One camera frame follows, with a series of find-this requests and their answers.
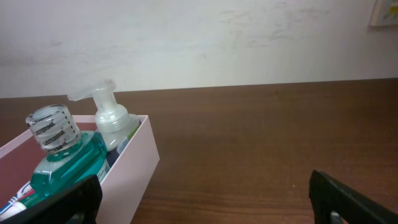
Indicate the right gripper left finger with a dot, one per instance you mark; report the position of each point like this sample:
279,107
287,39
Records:
77,204

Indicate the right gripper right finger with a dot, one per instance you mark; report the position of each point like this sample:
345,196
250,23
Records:
334,202

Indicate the teal mouthwash bottle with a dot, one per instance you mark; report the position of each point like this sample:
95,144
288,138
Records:
70,153

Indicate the green white toothpaste tube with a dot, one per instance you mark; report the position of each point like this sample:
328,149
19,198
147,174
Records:
31,200

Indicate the blue white toothbrush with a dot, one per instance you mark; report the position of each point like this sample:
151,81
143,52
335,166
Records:
15,205

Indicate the white spray bottle blue base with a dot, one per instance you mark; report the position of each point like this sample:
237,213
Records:
116,125

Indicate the white cardboard box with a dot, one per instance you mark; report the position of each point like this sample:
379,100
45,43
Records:
123,187

